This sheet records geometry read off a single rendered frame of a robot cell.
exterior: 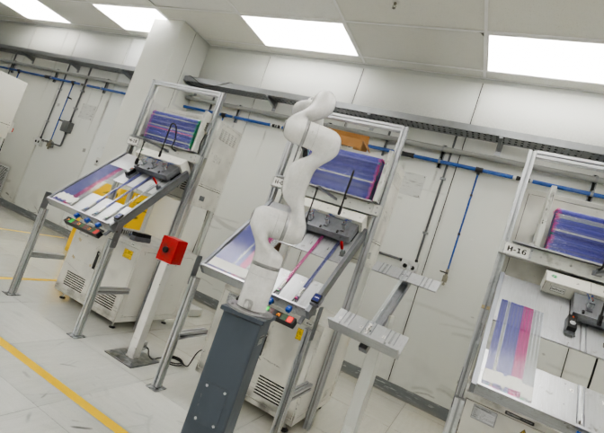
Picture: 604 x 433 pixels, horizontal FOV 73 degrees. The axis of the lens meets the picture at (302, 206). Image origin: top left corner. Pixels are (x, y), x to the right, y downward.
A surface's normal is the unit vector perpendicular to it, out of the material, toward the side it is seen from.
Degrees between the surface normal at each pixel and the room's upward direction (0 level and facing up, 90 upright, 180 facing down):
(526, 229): 90
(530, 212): 90
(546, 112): 90
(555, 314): 45
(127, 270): 90
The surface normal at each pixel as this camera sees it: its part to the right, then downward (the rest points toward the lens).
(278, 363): -0.39, -0.20
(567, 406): -0.04, -0.81
